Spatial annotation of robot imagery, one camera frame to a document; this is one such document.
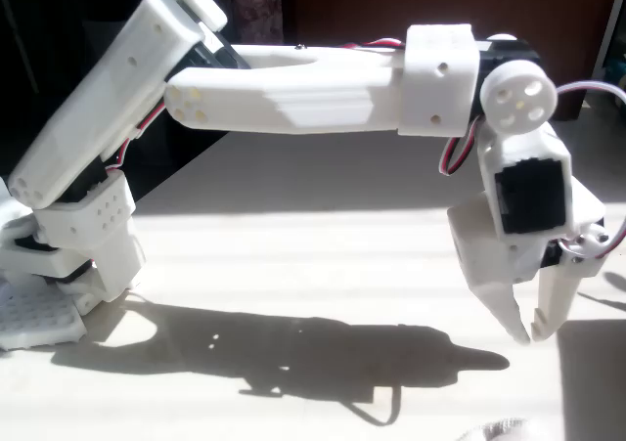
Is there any brown wooden cabinet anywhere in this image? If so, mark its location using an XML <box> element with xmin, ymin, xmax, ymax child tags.
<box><xmin>291</xmin><ymin>0</ymin><xmax>623</xmax><ymax>122</ymax></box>

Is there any patterned curtain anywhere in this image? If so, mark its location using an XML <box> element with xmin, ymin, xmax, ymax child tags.
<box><xmin>227</xmin><ymin>0</ymin><xmax>286</xmax><ymax>47</ymax></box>

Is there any red white black forearm cable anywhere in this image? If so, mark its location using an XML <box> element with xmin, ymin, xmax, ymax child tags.
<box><xmin>341</xmin><ymin>36</ymin><xmax>484</xmax><ymax>177</ymax></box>

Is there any red black gripper servo cable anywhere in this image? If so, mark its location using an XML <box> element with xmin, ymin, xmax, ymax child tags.
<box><xmin>555</xmin><ymin>80</ymin><xmax>626</xmax><ymax>262</ymax></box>

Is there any white window frame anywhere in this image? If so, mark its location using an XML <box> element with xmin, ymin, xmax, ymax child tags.
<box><xmin>589</xmin><ymin>0</ymin><xmax>626</xmax><ymax>88</ymax></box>

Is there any red white black shoulder cable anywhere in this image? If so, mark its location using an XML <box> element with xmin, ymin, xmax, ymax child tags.
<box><xmin>102</xmin><ymin>102</ymin><xmax>168</xmax><ymax>172</ymax></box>

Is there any white perforated base plate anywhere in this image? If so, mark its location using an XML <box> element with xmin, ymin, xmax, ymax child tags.
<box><xmin>0</xmin><ymin>277</ymin><xmax>89</xmax><ymax>352</ymax></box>

